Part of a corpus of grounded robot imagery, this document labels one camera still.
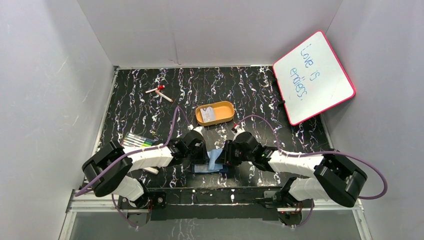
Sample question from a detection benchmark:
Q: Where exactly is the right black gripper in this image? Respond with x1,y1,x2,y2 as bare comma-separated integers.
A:
214,139,254,166

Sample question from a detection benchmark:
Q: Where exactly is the navy blue card holder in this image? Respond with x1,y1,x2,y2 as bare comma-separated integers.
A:
193,148,229,174

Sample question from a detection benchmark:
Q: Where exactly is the orange oval tray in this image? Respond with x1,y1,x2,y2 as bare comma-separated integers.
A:
195,101,235,127

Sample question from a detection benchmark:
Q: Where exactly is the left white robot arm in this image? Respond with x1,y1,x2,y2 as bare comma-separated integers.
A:
82,127,208,208

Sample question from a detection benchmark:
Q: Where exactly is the grey credit card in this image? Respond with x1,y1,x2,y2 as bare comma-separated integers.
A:
200,106,216,123

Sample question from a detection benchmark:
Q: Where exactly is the white whiteboard eraser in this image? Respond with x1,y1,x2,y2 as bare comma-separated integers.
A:
143,167,159,175

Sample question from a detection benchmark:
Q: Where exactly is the white marker pen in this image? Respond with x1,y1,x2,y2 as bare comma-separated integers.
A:
155,90,174,103

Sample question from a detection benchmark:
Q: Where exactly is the colourful marker pen set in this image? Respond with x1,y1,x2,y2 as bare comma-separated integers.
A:
121,132,155,148

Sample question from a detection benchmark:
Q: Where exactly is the red capped marker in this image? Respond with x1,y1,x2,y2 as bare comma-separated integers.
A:
145,85,165,94

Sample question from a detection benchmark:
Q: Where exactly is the pink framed whiteboard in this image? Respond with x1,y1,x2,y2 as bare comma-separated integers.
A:
272,30,356,126

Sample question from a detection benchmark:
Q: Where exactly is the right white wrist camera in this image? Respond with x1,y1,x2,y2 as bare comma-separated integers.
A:
231,123,246,135

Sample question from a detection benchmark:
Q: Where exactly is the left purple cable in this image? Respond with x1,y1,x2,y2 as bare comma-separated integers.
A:
74,105,195,198

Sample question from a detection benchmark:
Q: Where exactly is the purple cable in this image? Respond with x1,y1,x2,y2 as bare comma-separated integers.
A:
232,114,389,201
74,105,195,198

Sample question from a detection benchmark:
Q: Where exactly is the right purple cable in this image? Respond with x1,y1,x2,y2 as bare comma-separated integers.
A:
232,114,389,201

